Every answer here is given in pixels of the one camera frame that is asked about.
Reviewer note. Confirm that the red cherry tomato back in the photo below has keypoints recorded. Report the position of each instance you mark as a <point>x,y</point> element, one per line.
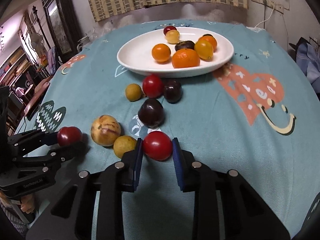
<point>153,86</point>

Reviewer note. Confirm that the red cherry tomato front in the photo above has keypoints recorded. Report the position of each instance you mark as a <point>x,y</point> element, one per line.
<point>157,146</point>

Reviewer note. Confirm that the yellow spotted fruit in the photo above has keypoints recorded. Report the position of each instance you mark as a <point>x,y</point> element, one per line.
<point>172,36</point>

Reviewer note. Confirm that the large red plum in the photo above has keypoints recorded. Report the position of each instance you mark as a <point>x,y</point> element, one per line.
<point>168,28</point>

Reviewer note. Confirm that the large orange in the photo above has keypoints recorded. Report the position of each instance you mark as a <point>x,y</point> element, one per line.
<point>185,58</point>
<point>211,39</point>

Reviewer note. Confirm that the standing fan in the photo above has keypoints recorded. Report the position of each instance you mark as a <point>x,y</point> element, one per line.
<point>37,42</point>

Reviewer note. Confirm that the dark brown rotten fruit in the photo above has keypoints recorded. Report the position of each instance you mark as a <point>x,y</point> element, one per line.
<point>184,45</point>

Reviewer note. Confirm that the person hand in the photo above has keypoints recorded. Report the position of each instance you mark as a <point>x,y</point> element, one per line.
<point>28,203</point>

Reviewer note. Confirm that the green yellow small fruit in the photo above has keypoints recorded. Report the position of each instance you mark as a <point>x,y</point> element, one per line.
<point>133,92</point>
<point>124,144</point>

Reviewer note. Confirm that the dark purple plum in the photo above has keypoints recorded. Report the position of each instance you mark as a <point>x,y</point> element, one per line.
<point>172,91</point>
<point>151,113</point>

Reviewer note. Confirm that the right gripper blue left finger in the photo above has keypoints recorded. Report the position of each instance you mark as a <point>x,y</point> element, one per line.
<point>137,163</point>

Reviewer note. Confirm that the red cherry tomato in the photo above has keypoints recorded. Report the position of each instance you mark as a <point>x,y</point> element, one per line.
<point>157,146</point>
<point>153,86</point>

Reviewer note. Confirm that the white kettle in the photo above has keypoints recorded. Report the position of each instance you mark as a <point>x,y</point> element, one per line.
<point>82,43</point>

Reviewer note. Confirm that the dark framed mirror cabinet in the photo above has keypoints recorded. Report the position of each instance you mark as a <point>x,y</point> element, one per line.
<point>63,26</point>

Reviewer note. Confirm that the dark purple plum back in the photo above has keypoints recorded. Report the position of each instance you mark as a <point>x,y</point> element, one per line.
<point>172,91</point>

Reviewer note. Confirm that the beige striped melon pear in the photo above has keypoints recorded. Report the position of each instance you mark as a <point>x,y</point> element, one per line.
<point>105,130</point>

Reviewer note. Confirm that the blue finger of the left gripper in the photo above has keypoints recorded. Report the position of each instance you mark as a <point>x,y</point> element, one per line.
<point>71,151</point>
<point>50,139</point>

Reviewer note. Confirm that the green yellow small fruit front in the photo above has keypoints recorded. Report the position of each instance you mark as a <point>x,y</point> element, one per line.
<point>124,144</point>

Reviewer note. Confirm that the bookshelf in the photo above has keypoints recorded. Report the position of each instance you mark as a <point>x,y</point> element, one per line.
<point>14,66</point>

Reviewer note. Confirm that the green yellow small fruit back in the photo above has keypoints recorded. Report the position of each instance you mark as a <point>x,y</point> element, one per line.
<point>133,92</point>

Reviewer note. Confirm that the wall power strip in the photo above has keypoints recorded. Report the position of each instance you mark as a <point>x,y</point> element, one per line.
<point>271,4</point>

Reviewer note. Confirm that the small orange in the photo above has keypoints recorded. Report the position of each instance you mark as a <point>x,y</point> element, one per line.
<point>204,49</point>
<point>161,53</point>

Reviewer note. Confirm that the blue clothes pile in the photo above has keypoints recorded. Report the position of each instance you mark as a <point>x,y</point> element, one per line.
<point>308,61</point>

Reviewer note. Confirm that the teal patterned tablecloth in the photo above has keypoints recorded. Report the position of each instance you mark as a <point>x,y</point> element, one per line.
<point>258,115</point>

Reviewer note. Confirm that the wooden chair with cushion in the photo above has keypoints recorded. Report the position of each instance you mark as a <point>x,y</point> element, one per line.
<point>33,104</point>

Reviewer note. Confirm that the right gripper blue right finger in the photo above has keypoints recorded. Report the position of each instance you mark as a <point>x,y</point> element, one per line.
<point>179,163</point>

